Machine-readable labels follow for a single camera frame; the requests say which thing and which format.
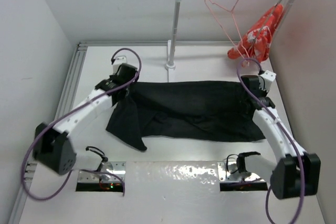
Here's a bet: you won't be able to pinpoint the black trousers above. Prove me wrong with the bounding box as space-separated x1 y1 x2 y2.
106 81 264 151

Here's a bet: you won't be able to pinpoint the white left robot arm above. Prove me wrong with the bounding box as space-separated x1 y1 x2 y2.
33 63 139 175

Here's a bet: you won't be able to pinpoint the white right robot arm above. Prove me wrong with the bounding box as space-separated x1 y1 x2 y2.
236 71 321 199

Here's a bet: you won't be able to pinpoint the red white patterned garment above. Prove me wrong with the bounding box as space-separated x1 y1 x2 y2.
227 4 284 63

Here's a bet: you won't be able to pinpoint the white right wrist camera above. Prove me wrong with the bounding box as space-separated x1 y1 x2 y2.
258 70 276 92

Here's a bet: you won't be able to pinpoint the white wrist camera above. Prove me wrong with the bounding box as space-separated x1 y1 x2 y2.
112 55 128 74
258 70 276 92

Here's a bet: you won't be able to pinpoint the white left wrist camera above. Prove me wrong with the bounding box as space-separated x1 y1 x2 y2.
112 55 128 74

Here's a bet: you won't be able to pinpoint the pink wire hanger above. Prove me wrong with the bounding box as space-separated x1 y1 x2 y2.
204 0 250 67

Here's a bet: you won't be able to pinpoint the aluminium table edge rail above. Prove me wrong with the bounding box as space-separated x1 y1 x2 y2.
7 40 232 224

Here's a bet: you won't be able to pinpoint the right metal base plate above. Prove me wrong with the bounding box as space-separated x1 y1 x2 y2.
217 161 265 183

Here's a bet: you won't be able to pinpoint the metal base plate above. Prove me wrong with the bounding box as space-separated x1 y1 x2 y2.
217 161 265 183
77 162 126 184

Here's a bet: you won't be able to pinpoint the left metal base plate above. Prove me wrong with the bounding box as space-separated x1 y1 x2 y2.
77 162 126 184

